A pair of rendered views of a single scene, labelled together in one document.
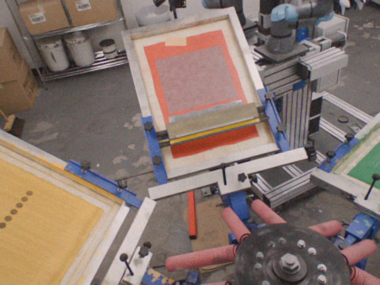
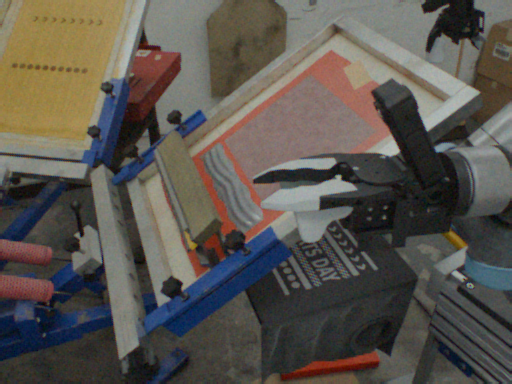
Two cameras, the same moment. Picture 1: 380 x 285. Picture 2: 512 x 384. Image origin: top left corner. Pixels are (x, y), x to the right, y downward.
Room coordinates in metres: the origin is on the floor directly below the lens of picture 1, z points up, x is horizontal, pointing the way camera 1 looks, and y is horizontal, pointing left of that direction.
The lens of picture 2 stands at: (1.25, -1.06, 1.96)
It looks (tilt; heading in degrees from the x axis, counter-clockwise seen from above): 37 degrees down; 78
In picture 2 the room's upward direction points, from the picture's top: straight up
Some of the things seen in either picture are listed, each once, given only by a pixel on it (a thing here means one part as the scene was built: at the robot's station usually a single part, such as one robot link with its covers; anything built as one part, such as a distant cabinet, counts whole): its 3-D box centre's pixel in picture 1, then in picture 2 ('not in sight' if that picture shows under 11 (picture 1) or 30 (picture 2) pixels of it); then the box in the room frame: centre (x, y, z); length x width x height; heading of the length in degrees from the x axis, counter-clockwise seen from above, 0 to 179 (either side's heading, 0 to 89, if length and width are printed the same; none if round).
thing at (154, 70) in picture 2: not in sight; (116, 79); (1.07, 1.12, 1.06); 0.61 x 0.46 x 0.12; 68
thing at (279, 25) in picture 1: (283, 19); not in sight; (1.91, -0.58, 1.42); 0.13 x 0.12 x 0.14; 87
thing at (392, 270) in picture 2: not in sight; (309, 248); (1.64, -0.04, 0.95); 0.48 x 0.44 x 0.01; 8
